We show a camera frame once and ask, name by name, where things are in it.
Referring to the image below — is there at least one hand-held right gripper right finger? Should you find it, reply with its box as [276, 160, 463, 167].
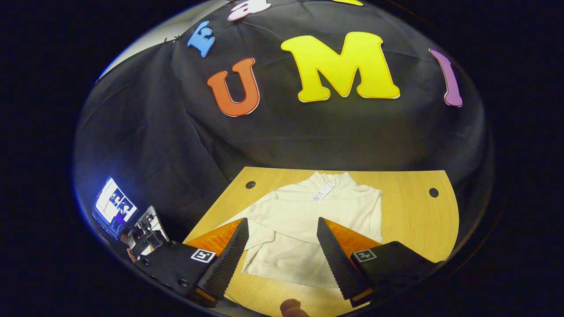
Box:
[316, 217, 445, 308]

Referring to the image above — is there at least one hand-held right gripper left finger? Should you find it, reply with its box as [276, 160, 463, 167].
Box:
[134, 217, 249, 308]

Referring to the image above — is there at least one white long-sleeved garment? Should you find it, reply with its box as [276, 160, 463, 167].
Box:
[216, 171, 383, 289]

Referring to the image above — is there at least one dark desk equipment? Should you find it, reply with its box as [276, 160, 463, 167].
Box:
[127, 205, 169, 261]

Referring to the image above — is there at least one lit computer monitor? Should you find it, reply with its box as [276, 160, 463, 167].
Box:
[92, 176, 138, 241]

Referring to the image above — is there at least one black backdrop cloth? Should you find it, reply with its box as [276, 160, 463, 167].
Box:
[73, 0, 494, 256]

